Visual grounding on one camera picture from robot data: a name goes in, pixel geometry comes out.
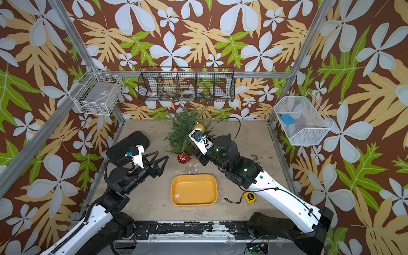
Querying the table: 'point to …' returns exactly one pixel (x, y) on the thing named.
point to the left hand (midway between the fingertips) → (162, 153)
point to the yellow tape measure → (250, 197)
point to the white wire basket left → (97, 93)
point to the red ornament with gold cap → (183, 158)
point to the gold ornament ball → (198, 126)
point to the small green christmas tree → (179, 140)
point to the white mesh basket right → (312, 122)
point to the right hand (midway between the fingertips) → (194, 141)
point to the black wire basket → (181, 84)
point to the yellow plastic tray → (194, 189)
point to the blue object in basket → (287, 119)
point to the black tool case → (117, 153)
